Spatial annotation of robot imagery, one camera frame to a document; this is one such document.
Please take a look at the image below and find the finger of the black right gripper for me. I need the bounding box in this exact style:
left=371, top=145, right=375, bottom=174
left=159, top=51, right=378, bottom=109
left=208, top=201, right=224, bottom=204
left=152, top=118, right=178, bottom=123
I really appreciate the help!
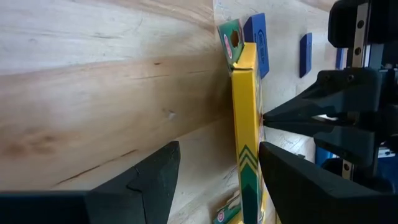
left=263, top=119, right=377, bottom=166
left=262, top=67, right=384, bottom=123

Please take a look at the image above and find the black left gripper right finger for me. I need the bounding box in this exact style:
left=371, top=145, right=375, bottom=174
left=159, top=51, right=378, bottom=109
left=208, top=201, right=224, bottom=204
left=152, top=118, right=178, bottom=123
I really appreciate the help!
left=258, top=141, right=398, bottom=224

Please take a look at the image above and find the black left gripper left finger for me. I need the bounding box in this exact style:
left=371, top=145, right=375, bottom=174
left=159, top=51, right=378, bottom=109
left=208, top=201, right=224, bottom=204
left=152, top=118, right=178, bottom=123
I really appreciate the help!
left=0, top=141, right=182, bottom=224

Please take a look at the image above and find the blue rectangular eraser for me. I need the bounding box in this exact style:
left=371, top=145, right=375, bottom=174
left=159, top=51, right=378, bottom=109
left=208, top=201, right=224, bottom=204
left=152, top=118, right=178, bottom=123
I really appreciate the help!
left=243, top=12, right=271, bottom=80
left=298, top=32, right=313, bottom=79

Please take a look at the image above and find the yellow green crayon box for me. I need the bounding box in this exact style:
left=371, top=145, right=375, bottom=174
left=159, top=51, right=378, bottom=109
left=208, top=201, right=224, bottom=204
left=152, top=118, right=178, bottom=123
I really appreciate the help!
left=212, top=17, right=268, bottom=224

